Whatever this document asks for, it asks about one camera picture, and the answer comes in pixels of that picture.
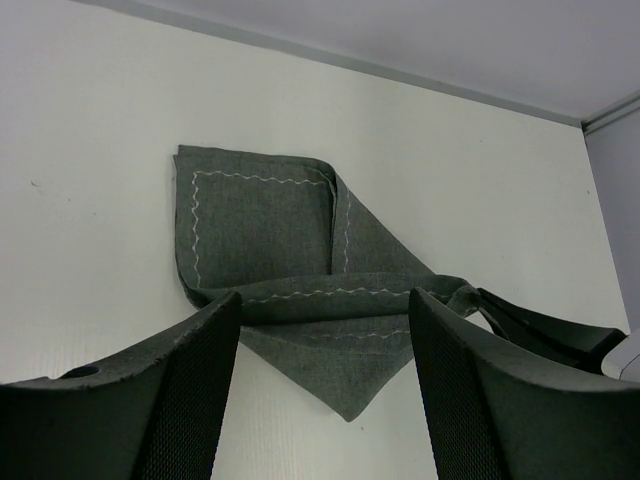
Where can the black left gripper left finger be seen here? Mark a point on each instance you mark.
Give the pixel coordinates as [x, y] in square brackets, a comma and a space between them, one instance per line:
[151, 411]

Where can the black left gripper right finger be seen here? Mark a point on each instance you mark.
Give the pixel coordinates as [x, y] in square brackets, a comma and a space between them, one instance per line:
[497, 411]

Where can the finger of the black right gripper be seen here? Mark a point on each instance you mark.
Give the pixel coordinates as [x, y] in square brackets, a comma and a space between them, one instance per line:
[576, 345]

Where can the grey cloth napkin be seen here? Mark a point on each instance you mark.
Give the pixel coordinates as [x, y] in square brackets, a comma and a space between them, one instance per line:
[325, 285]

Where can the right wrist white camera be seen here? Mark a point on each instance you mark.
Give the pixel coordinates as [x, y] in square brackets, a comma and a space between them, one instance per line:
[623, 361]

